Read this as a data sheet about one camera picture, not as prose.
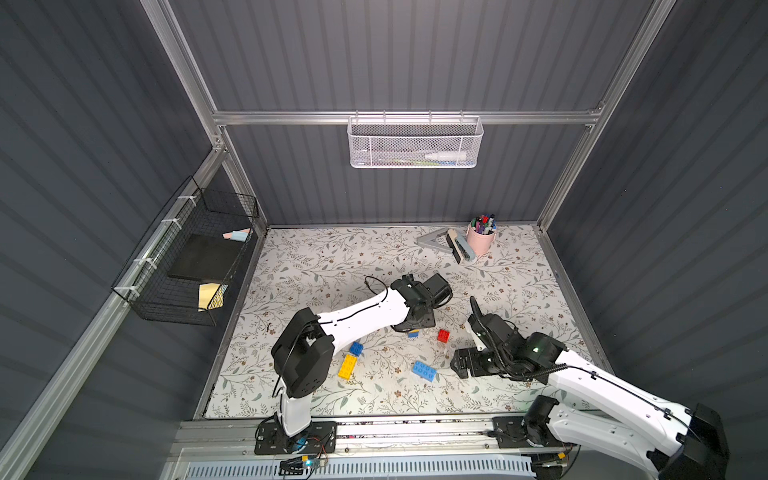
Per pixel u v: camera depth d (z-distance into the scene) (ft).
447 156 2.92
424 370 2.72
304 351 1.52
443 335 2.92
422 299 2.00
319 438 2.41
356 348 2.84
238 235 2.68
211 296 2.00
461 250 3.57
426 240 3.79
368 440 2.45
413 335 2.97
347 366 2.77
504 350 1.92
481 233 3.43
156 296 2.17
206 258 2.39
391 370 2.78
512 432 2.42
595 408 1.61
